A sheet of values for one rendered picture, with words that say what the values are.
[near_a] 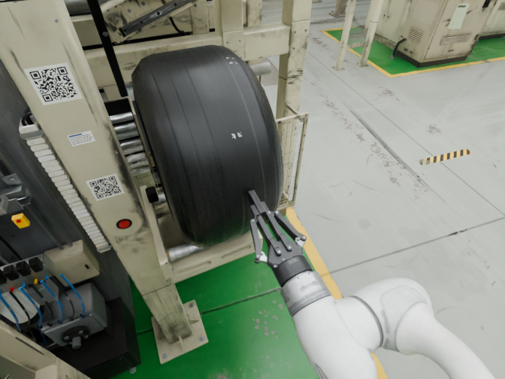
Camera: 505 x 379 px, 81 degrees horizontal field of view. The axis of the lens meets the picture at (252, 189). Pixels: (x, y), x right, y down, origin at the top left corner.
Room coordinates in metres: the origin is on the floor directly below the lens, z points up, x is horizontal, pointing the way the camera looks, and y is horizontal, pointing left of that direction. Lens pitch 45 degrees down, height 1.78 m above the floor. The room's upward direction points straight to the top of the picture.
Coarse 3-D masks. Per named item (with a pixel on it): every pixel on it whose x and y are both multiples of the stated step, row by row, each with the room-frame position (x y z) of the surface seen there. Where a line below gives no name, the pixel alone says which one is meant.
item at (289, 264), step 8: (280, 240) 0.38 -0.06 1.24; (288, 240) 0.38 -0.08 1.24; (272, 248) 0.36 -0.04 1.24; (280, 248) 0.36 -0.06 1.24; (296, 248) 0.36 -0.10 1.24; (272, 256) 0.34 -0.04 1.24; (280, 256) 0.34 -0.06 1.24; (288, 256) 0.34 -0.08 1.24; (296, 256) 0.32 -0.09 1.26; (304, 256) 0.33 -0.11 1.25; (272, 264) 0.32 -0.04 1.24; (280, 264) 0.31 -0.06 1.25; (288, 264) 0.31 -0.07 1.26; (296, 264) 0.31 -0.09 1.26; (304, 264) 0.31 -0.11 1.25; (280, 272) 0.30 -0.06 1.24; (288, 272) 0.29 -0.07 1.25; (296, 272) 0.29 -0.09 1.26; (280, 280) 0.29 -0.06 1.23
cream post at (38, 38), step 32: (0, 0) 0.56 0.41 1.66; (32, 0) 0.58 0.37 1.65; (0, 32) 0.55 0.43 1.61; (32, 32) 0.57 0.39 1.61; (64, 32) 0.59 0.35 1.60; (32, 64) 0.56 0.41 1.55; (32, 96) 0.55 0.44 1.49; (96, 96) 0.60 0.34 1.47; (64, 128) 0.56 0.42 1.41; (96, 128) 0.58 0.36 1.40; (64, 160) 0.54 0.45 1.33; (96, 160) 0.57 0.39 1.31; (128, 192) 0.58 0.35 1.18; (128, 256) 0.55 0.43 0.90; (160, 288) 0.57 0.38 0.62; (160, 320) 0.55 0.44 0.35
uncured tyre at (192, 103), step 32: (160, 64) 0.71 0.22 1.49; (192, 64) 0.72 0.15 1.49; (224, 64) 0.73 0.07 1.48; (160, 96) 0.61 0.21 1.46; (192, 96) 0.62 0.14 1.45; (224, 96) 0.64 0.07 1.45; (256, 96) 0.66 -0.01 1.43; (160, 128) 0.56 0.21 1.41; (192, 128) 0.56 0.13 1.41; (224, 128) 0.57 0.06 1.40; (256, 128) 0.60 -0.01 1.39; (160, 160) 0.52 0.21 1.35; (192, 160) 0.51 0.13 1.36; (224, 160) 0.53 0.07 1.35; (256, 160) 0.55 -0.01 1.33; (192, 192) 0.47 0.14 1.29; (224, 192) 0.49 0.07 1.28; (256, 192) 0.52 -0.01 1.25; (192, 224) 0.46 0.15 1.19; (224, 224) 0.48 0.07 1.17
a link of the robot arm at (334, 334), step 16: (320, 304) 0.23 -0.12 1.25; (336, 304) 0.23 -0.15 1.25; (352, 304) 0.24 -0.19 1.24; (304, 320) 0.21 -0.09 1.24; (320, 320) 0.20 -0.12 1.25; (336, 320) 0.20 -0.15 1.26; (352, 320) 0.20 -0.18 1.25; (368, 320) 0.20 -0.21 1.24; (304, 336) 0.18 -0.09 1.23; (320, 336) 0.18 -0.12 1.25; (336, 336) 0.17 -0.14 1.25; (352, 336) 0.18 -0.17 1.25; (368, 336) 0.18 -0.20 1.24; (304, 352) 0.17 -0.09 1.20; (320, 352) 0.16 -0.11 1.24; (336, 352) 0.15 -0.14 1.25; (352, 352) 0.15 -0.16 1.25; (368, 352) 0.16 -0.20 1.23; (320, 368) 0.14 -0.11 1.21; (336, 368) 0.13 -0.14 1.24; (352, 368) 0.13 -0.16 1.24; (368, 368) 0.13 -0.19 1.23
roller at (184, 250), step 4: (228, 240) 0.62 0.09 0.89; (180, 244) 0.59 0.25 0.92; (184, 244) 0.58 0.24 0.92; (188, 244) 0.58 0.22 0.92; (216, 244) 0.60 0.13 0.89; (172, 248) 0.57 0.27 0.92; (176, 248) 0.57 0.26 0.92; (180, 248) 0.57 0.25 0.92; (184, 248) 0.57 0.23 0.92; (188, 248) 0.57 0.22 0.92; (192, 248) 0.57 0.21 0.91; (196, 248) 0.58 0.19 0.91; (200, 248) 0.58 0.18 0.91; (204, 248) 0.58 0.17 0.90; (172, 252) 0.55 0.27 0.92; (176, 252) 0.55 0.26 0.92; (180, 252) 0.56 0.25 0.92; (184, 252) 0.56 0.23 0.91; (188, 252) 0.56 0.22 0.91; (192, 252) 0.57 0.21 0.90; (196, 252) 0.57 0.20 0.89; (172, 256) 0.54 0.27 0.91; (176, 256) 0.54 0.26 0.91; (180, 256) 0.55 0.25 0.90; (184, 256) 0.56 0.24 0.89; (172, 260) 0.54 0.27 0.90
